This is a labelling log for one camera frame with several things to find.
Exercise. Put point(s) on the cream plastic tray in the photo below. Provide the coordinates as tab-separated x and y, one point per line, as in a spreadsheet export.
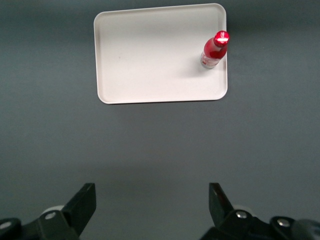
150	62

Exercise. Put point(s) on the red coke bottle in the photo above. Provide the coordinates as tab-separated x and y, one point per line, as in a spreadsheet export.
212	53

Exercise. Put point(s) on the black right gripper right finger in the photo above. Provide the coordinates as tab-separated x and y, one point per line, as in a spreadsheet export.
221	212

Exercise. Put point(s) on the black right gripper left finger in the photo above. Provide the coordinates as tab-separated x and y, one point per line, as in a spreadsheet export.
77	210

